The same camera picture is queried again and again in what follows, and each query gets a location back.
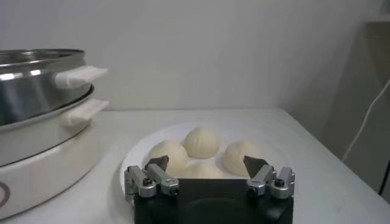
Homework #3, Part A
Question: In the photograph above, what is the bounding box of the white steamed baozi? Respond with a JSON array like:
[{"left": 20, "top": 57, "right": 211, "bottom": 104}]
[
  {"left": 184, "top": 127, "right": 221, "bottom": 159},
  {"left": 148, "top": 139, "right": 189, "bottom": 177},
  {"left": 182, "top": 161, "right": 228, "bottom": 180},
  {"left": 223, "top": 139, "right": 264, "bottom": 177}
]

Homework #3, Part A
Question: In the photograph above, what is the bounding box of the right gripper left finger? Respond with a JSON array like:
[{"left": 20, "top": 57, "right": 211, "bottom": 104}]
[{"left": 124, "top": 155, "right": 180, "bottom": 203}]

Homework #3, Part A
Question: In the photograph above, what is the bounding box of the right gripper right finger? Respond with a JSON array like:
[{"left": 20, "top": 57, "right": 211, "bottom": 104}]
[{"left": 243, "top": 155, "right": 296, "bottom": 200}]

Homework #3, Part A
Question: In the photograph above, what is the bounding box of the white electric cooker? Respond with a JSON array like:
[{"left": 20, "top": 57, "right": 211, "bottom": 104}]
[{"left": 0, "top": 85, "right": 110, "bottom": 220}]

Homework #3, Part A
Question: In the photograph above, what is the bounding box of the stainless steel steamer basket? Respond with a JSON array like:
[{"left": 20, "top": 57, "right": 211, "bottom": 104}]
[{"left": 0, "top": 48, "right": 108, "bottom": 127}]

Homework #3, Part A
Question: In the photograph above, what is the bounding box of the white wall cable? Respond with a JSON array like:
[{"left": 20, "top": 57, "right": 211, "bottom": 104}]
[{"left": 341, "top": 79, "right": 390, "bottom": 162}]

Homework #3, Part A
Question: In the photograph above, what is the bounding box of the black power cable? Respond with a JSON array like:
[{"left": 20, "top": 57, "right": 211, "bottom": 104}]
[{"left": 378, "top": 158, "right": 390, "bottom": 195}]

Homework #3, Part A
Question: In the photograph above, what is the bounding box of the white round plate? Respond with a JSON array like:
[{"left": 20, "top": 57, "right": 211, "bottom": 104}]
[{"left": 119, "top": 121, "right": 293, "bottom": 198}]

